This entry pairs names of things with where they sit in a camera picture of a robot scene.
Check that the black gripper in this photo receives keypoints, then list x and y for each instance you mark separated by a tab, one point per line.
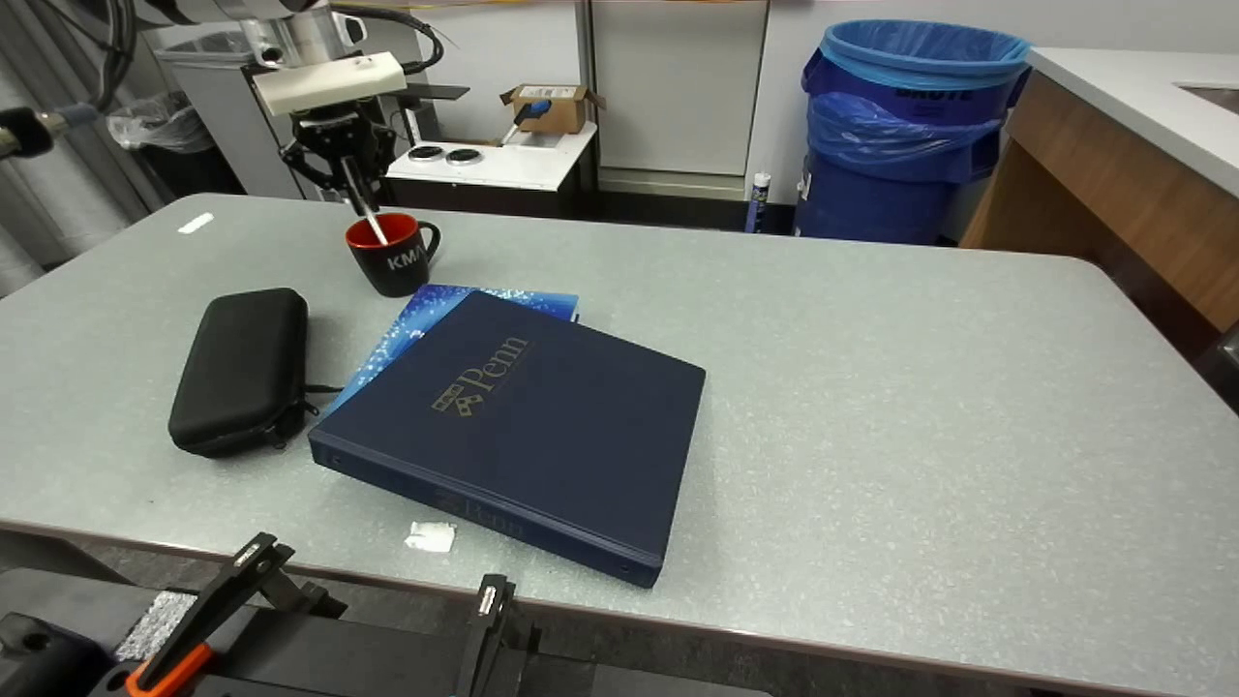
341	129

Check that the white pen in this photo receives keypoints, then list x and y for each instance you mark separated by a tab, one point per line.
372	221

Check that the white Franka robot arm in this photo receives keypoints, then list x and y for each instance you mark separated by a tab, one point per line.
323	80

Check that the black round disc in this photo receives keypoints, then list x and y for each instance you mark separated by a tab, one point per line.
427	151
463	156

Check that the red and black mug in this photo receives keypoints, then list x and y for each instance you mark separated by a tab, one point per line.
394	272

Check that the grey filing cabinet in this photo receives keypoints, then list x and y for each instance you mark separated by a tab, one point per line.
227	120

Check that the small white table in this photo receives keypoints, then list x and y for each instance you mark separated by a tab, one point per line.
496	162

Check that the small white tape strip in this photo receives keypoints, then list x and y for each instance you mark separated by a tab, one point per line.
194	221

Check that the blue patterned folder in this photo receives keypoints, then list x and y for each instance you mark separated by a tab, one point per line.
433	304

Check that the white plastic bag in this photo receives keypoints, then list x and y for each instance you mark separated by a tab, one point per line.
150	129

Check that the cardboard box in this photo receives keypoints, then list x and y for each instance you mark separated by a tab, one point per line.
551	112

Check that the black zip case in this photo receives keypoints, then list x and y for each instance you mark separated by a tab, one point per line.
243	374

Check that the navy blue binder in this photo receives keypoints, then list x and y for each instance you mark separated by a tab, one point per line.
530	428

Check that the white partition panel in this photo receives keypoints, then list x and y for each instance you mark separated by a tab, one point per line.
678	82

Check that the white tape square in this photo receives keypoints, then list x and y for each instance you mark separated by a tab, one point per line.
433	534

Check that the small grey bottle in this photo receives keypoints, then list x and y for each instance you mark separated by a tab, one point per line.
757	200

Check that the blue trash bin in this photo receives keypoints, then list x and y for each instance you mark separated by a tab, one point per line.
864	200

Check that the blue bin liner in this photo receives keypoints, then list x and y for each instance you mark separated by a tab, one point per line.
904	110

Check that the wooden counter with grey top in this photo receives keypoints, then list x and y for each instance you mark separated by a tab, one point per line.
1126	168

